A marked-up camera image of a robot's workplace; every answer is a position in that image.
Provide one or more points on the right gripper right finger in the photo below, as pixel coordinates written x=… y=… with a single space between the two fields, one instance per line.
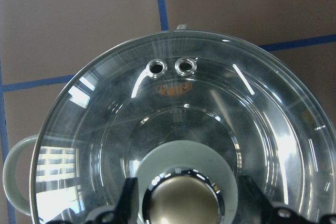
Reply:
x=260 y=203

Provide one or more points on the pale green cooking pot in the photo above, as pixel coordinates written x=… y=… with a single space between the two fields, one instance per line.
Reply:
x=179 y=182

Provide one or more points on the glass pot lid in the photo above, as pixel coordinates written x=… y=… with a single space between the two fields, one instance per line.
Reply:
x=189 y=85

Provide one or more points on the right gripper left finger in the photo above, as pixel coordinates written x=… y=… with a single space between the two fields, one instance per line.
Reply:
x=125 y=210

